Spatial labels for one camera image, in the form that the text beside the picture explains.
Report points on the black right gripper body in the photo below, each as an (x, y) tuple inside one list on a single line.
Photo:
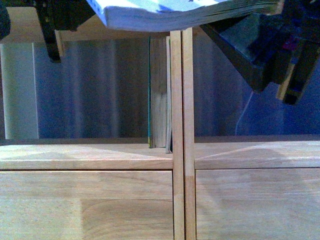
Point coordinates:
[(289, 26)]

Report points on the wooden shelf unit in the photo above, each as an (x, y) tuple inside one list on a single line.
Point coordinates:
[(239, 152), (118, 154)]

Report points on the blue white paperback book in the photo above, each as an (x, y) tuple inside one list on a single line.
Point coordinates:
[(174, 15)]

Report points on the green-cover upright book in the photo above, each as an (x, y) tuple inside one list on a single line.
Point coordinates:
[(157, 92)]

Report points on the upper left wooden drawer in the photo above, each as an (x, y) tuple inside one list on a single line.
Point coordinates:
[(86, 205)]

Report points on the left wooden shelf unit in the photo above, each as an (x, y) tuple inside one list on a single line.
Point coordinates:
[(118, 154)]

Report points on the upper right wooden drawer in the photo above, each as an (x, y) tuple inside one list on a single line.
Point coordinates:
[(258, 204)]

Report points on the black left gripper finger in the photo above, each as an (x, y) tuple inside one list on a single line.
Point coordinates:
[(60, 15)]

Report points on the thin white upright book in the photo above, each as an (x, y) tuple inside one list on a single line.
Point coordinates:
[(168, 136)]

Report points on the wooden drawer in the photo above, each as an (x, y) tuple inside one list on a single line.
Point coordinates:
[(86, 205), (258, 204)]

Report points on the right wooden shelf unit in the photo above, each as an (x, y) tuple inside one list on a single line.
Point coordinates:
[(239, 152)]

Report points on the dark green curtain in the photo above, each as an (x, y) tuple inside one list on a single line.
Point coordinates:
[(100, 90)]

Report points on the white vertical panel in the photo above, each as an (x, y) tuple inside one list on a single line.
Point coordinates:
[(19, 91)]

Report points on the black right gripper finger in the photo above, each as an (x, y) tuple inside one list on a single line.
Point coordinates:
[(249, 43), (304, 62)]

